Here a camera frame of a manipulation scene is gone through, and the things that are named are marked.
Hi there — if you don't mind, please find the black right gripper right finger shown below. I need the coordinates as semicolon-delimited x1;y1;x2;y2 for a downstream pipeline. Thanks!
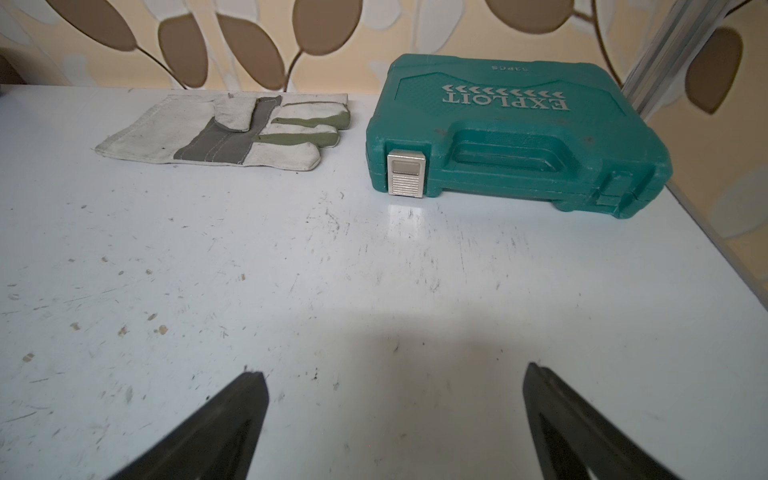
522;363;677;479

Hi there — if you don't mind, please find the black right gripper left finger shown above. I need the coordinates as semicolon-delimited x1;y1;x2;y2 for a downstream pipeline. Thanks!
112;371;269;479

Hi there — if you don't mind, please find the green plastic tool case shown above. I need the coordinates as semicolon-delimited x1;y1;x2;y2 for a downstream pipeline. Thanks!
365;54;673;219

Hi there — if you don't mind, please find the grey white work glove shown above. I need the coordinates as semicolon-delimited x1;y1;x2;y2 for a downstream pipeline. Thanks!
95;92;351;172

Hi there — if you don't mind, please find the aluminium frame post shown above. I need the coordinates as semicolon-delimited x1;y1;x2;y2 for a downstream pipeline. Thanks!
622;0;735;121

